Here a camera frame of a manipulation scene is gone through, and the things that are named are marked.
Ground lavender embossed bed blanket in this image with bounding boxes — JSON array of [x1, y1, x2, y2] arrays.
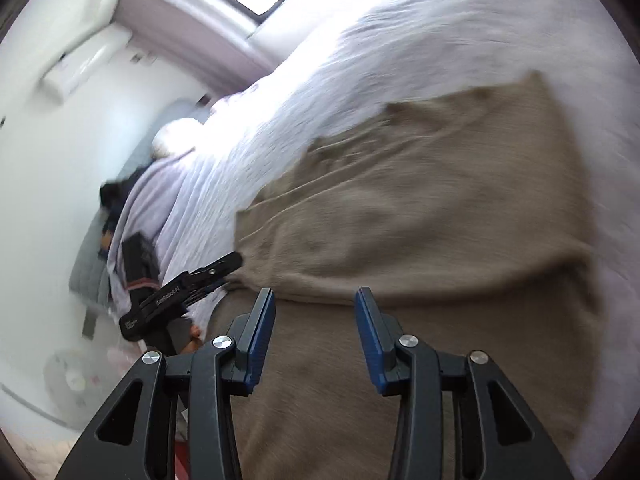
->
[[106, 0, 640, 480]]

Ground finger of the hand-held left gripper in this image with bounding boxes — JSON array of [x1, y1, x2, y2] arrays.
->
[[179, 252, 244, 307]]

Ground brown knit sweater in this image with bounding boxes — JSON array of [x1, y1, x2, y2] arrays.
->
[[207, 71, 603, 480]]

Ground white pillow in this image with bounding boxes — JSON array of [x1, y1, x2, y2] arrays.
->
[[151, 117, 207, 159]]

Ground white standing fan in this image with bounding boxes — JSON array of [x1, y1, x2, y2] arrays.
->
[[42, 349, 138, 415]]

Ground grey upholstered headboard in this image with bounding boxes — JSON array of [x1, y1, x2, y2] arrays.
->
[[67, 99, 202, 307]]

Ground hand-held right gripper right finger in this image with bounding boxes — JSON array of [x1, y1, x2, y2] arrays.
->
[[354, 287, 576, 480]]

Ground dark cloth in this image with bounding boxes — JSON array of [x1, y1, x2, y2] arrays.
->
[[98, 169, 151, 256]]

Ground white wall air conditioner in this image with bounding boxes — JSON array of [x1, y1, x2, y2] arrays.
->
[[42, 27, 134, 99]]

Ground lavender curtain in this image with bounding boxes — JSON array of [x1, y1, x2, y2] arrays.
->
[[119, 0, 282, 92]]

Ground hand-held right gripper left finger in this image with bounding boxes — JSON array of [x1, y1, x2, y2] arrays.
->
[[54, 287, 277, 480]]

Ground person's left hand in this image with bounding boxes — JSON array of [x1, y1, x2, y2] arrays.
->
[[181, 324, 205, 355]]

